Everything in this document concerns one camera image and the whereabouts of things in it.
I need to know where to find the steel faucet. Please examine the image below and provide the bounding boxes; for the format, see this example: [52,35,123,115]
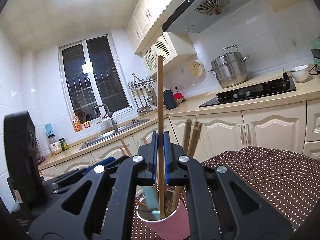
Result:
[94,104,119,132]

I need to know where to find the window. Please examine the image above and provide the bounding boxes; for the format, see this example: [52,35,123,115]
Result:
[61,35,131,124]

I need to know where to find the range hood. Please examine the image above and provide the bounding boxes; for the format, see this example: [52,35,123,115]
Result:
[162,0,250,34]

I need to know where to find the steel sink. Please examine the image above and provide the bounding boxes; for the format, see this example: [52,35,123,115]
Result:
[79,119,149,150]

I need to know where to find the orange detergent bottle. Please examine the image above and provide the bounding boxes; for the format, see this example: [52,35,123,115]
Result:
[72,113,82,132]

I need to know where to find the black electric kettle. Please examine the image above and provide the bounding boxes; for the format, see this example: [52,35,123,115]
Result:
[163,89,178,110]

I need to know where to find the glass jar white label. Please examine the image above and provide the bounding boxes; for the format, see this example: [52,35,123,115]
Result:
[48,134,62,155]

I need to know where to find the upper cream cabinets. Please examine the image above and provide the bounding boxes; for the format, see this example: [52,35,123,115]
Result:
[126,0,311,77]

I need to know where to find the steel steamer pot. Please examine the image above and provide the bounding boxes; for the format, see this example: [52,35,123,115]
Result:
[208,44,249,88]

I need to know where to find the green electric cooker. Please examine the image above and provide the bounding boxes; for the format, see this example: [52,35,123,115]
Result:
[311,35,320,73]

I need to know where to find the round cream wall plate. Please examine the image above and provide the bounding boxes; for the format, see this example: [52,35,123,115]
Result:
[188,60,204,78]

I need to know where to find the wooden chopstick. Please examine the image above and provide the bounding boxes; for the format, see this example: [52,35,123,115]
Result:
[135,200,148,207]
[120,139,133,157]
[188,120,202,158]
[157,56,165,219]
[169,186,183,214]
[182,119,192,155]

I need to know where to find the hanging utensil rack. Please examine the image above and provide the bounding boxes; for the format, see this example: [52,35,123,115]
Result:
[128,74,158,116]

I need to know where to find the cream cabinets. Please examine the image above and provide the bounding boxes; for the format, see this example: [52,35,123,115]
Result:
[40,99,319,180]
[126,0,311,77]

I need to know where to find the white bowl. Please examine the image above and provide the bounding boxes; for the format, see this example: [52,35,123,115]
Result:
[290,65,309,83]

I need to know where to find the pink utensil holder cup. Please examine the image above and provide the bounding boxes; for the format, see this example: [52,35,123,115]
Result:
[135,199,190,239]

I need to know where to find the lower cream cabinets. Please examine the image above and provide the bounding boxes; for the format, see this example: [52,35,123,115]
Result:
[40,99,319,180]

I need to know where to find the brown polka dot tablecloth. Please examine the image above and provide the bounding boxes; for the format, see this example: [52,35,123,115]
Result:
[132,147,319,239]

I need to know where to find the black gas stove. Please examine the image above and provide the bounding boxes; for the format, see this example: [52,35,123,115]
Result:
[199,73,296,108]

